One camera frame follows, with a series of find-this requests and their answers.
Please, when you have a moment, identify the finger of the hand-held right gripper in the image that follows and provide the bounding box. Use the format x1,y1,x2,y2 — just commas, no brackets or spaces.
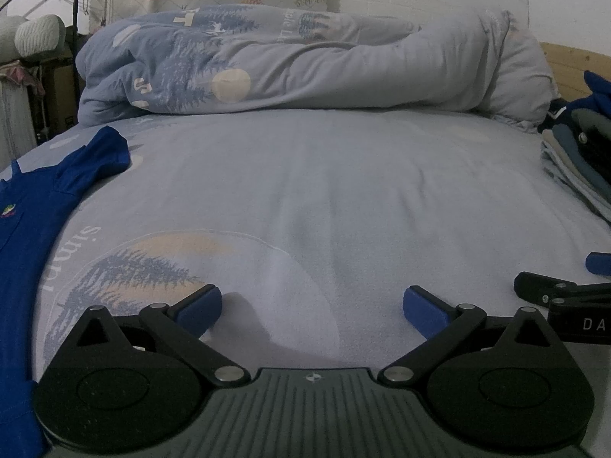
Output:
586,252,611,278
514,272,611,303

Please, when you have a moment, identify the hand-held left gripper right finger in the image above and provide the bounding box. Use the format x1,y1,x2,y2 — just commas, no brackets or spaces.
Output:
377,285,574,387

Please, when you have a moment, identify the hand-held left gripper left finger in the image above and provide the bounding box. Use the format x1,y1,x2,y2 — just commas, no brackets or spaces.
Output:
50,285,252,389

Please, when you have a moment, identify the royal blue polo shirt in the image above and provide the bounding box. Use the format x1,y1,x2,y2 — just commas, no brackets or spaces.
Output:
0,125,132,458

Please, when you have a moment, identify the stack of folded clothes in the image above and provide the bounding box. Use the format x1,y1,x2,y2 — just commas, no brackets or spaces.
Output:
539,105,611,223

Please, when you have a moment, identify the blue garment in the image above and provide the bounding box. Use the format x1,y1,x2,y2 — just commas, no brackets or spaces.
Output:
583,71,611,120

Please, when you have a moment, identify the wooden bed board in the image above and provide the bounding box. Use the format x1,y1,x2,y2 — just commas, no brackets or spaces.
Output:
539,42,611,106

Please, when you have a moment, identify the tree print light blue quilt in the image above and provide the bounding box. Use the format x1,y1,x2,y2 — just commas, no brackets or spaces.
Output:
75,4,560,134

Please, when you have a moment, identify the dark metal pole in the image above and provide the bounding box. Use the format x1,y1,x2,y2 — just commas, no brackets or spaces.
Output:
71,0,92,122

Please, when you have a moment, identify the white knitted cushion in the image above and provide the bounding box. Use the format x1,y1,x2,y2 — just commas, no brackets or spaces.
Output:
14,14,66,55
0,15,24,65

